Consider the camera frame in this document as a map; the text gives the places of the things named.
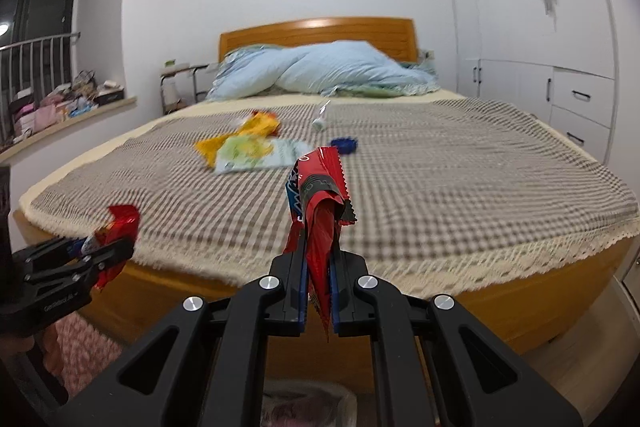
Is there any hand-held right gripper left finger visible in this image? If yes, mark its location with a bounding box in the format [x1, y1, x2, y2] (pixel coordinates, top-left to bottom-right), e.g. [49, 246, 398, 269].
[52, 252, 307, 427]

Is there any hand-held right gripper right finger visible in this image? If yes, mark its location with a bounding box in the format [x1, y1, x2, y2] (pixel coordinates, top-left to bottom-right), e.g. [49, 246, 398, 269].
[329, 251, 583, 427]

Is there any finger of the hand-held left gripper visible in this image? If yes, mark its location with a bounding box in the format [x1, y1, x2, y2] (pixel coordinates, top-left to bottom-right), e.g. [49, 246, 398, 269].
[22, 237, 96, 274]
[25, 237, 136, 304]

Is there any red snack packet white print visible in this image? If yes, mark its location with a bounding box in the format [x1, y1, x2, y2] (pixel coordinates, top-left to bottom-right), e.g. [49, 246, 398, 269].
[92, 205, 142, 292]

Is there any trash bin with plastic liner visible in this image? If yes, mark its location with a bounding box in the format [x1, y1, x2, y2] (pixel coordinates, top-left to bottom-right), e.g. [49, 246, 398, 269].
[260, 387, 358, 427]

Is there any red and black snack wrapper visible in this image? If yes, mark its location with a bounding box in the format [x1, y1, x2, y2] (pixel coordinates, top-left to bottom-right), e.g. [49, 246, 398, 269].
[281, 146, 359, 342]

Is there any green and yellow food pouch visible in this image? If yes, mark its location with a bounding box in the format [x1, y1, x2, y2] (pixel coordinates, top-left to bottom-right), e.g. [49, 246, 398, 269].
[212, 135, 315, 176]

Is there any blue jar lid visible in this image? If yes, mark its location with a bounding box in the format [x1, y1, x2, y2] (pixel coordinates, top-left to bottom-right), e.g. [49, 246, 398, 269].
[330, 135, 360, 156]

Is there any clear plastic bottle white cap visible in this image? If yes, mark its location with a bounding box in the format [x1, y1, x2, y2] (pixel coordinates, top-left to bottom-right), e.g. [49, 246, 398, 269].
[311, 99, 333, 131]

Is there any long yellow snack bag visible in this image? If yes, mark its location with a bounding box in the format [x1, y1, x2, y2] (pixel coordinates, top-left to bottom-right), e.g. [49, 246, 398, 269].
[194, 109, 282, 168]

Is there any pink cloth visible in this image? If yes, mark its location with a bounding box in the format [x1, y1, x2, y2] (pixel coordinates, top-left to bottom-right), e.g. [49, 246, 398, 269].
[12, 103, 63, 136]

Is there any wooden windowsill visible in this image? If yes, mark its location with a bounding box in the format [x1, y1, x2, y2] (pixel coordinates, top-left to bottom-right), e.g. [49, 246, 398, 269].
[0, 96, 138, 158]

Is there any handbag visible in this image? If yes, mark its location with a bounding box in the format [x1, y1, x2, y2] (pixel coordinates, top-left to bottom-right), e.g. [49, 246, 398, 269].
[71, 70, 98, 96]

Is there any brown checked blanket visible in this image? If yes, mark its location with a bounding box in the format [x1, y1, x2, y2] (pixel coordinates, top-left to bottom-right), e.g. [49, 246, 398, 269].
[20, 99, 640, 298]

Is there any metal window railing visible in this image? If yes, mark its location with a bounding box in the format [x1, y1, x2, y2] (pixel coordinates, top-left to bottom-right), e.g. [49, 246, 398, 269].
[0, 32, 82, 148]

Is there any light blue duvet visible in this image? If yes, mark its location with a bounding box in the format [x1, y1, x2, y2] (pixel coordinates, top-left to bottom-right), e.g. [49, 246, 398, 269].
[206, 39, 441, 102]

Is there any dark window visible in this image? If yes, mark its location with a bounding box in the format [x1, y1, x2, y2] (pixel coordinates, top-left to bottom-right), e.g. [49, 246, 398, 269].
[0, 0, 81, 142]

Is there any wooden headboard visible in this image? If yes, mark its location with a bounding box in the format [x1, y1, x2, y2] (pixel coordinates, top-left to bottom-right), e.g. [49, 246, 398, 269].
[218, 17, 418, 62]

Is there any white wardrobe drawer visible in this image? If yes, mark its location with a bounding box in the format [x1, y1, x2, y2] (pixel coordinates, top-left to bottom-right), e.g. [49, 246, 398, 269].
[552, 67, 617, 128]
[550, 106, 613, 164]

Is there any white wardrobe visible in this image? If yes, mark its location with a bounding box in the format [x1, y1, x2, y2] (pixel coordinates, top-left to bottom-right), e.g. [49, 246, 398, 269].
[435, 0, 621, 168]

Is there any black frame side table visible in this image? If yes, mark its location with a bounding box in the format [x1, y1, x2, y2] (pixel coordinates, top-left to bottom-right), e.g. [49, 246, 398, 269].
[160, 63, 211, 115]

